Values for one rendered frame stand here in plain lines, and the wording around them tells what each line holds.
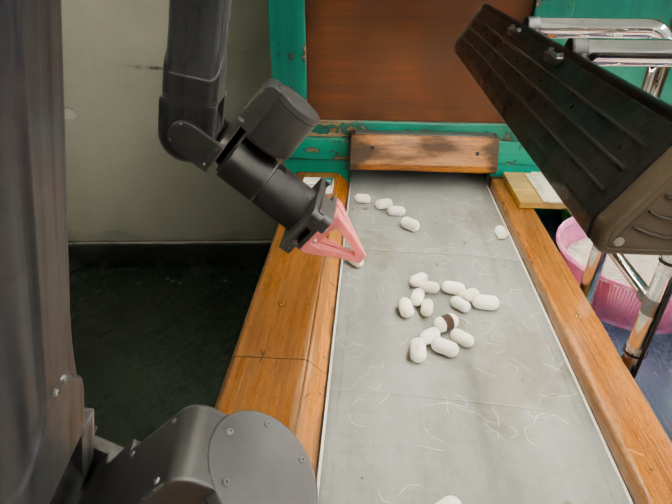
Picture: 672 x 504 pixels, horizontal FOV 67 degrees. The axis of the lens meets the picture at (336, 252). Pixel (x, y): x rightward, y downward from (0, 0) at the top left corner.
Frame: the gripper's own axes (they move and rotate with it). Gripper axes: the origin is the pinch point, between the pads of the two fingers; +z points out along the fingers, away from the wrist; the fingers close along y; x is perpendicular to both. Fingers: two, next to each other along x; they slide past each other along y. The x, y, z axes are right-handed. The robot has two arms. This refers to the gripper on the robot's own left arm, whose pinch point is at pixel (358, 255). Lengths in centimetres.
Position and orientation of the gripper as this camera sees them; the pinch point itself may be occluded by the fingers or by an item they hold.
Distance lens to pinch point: 63.4
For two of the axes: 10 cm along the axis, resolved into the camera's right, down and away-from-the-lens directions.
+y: 0.7, -5.1, 8.6
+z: 7.6, 5.9, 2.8
